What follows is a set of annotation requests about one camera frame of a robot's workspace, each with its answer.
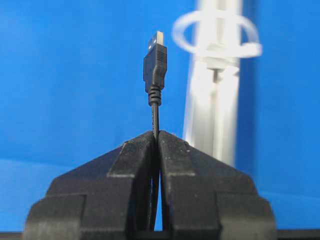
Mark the white zip tie loop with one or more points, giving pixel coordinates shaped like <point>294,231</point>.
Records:
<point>221,34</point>

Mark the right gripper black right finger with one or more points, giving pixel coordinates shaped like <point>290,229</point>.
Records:
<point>206,199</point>

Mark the aluminium extrusion frame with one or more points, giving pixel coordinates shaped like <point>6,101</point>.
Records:
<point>210,119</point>

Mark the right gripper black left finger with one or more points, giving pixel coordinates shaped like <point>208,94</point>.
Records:
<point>108,198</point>

